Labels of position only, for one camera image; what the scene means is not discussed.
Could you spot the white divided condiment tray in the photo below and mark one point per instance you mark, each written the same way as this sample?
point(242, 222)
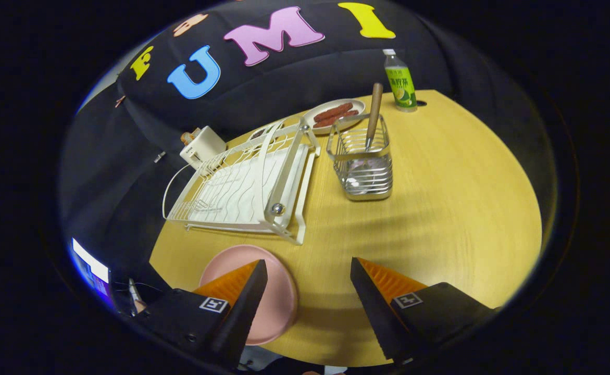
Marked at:
point(258, 134)

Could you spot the toasted bread slice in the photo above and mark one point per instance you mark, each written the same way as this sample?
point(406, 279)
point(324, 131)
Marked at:
point(196, 132)
point(186, 138)

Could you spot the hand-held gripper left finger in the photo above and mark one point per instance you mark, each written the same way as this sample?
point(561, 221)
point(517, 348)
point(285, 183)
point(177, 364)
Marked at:
point(239, 312)

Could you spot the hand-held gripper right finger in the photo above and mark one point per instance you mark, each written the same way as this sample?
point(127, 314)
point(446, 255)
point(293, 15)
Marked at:
point(377, 312)

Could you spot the small white tag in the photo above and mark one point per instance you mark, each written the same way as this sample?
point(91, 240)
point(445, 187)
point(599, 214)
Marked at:
point(159, 156)

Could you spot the beige round plate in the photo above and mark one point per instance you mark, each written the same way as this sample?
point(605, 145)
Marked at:
point(359, 104)

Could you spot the black backdrop cloth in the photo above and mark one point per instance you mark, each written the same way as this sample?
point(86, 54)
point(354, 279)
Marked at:
point(294, 73)

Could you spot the pink plate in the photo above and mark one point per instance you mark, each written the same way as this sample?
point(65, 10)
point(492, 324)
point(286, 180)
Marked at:
point(278, 307)

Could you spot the lit monitor screen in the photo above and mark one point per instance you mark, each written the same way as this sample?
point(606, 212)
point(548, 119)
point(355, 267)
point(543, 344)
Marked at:
point(92, 266)

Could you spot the white toaster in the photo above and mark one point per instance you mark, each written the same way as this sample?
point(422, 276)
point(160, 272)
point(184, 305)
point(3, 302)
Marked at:
point(206, 146)

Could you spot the brown sausage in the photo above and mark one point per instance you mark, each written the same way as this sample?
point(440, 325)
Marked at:
point(331, 121)
point(333, 111)

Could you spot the green label drink bottle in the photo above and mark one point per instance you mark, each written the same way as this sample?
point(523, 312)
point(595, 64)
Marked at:
point(401, 86)

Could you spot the brown cloth clip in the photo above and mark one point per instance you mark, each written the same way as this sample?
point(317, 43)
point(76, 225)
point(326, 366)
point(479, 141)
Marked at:
point(120, 100)

